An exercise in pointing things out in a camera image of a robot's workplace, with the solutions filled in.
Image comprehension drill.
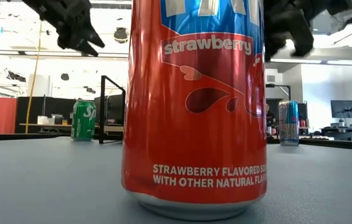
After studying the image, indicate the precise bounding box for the ceiling light strip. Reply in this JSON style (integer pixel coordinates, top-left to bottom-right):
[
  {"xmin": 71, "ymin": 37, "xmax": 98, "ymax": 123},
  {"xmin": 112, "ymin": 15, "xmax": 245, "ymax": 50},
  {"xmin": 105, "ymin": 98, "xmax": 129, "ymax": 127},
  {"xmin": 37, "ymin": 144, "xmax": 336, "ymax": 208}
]
[
  {"xmin": 325, "ymin": 59, "xmax": 352, "ymax": 67},
  {"xmin": 268, "ymin": 58, "xmax": 323, "ymax": 65}
]

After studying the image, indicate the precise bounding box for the red Fanta strawberry can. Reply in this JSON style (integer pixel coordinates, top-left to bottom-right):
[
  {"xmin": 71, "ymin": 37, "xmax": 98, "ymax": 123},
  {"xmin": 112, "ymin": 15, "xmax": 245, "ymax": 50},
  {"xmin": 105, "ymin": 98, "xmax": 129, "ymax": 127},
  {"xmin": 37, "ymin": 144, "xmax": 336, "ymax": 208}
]
[{"xmin": 121, "ymin": 0, "xmax": 269, "ymax": 222}]

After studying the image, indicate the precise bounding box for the person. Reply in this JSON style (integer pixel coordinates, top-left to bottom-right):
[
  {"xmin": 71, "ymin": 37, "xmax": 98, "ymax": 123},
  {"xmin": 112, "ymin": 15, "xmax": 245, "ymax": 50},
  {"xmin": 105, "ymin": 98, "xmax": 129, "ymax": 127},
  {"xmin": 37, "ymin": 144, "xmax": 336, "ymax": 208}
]
[{"xmin": 265, "ymin": 103, "xmax": 277, "ymax": 136}]

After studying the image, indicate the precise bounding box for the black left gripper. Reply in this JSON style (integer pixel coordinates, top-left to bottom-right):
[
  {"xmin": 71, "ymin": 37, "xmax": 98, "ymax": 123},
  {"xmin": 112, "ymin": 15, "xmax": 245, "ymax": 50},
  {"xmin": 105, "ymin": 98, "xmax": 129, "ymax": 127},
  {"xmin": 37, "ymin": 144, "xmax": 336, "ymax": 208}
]
[{"xmin": 22, "ymin": 0, "xmax": 106, "ymax": 58}]

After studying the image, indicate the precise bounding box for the blue silver Red Bull can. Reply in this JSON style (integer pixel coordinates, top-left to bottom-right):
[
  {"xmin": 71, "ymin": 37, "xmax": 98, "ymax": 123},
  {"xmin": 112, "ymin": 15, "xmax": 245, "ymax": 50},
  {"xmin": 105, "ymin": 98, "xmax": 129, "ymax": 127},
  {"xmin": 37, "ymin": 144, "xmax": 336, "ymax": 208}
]
[{"xmin": 278, "ymin": 100, "xmax": 300, "ymax": 147}]

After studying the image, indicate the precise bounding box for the computer monitor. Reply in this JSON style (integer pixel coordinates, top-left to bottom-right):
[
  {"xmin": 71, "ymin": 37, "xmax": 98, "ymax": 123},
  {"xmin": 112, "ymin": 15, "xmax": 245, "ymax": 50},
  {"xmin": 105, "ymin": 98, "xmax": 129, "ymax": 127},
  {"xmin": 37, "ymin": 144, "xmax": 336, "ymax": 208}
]
[{"xmin": 330, "ymin": 99, "xmax": 352, "ymax": 119}]

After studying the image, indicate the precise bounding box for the black partition panel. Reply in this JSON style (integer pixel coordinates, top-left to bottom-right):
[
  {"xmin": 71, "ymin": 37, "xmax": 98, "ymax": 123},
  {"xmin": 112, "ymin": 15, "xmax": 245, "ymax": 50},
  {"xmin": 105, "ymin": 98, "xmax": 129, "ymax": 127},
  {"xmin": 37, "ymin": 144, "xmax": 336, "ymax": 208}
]
[{"xmin": 16, "ymin": 96, "xmax": 77, "ymax": 134}]

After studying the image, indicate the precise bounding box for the black metal stand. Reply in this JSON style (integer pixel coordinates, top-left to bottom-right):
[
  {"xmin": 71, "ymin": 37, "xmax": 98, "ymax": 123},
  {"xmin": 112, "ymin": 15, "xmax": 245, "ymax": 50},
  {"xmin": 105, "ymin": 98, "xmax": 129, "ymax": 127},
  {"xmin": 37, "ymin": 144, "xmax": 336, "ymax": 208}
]
[{"xmin": 265, "ymin": 83, "xmax": 292, "ymax": 102}]

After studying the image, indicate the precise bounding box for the yellow cable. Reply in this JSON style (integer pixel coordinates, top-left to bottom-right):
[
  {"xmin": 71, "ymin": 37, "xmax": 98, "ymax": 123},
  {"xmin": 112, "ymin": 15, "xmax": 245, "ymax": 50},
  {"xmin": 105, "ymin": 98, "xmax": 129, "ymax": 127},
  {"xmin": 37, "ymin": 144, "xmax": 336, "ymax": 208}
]
[{"xmin": 24, "ymin": 21, "xmax": 43, "ymax": 134}]

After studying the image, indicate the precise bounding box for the grey-blue table mat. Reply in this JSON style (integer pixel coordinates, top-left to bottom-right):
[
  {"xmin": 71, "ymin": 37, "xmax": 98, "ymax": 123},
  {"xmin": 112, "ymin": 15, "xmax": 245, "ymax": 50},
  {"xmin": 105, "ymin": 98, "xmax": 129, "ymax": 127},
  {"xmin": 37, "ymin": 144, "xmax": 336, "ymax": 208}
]
[{"xmin": 0, "ymin": 136, "xmax": 352, "ymax": 224}]

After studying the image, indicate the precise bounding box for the green Sprite can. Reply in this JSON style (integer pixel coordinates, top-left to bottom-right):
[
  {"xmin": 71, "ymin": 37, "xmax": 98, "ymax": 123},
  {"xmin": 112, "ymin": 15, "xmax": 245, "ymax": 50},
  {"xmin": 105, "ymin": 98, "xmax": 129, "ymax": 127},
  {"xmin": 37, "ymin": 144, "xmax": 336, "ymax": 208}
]
[{"xmin": 70, "ymin": 99, "xmax": 97, "ymax": 142}]

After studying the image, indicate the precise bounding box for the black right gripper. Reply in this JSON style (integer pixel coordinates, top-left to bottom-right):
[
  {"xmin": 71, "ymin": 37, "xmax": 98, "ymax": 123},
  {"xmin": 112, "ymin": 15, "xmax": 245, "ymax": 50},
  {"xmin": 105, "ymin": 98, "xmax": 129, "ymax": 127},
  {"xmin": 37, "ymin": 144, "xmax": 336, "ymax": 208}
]
[{"xmin": 264, "ymin": 0, "xmax": 316, "ymax": 62}]

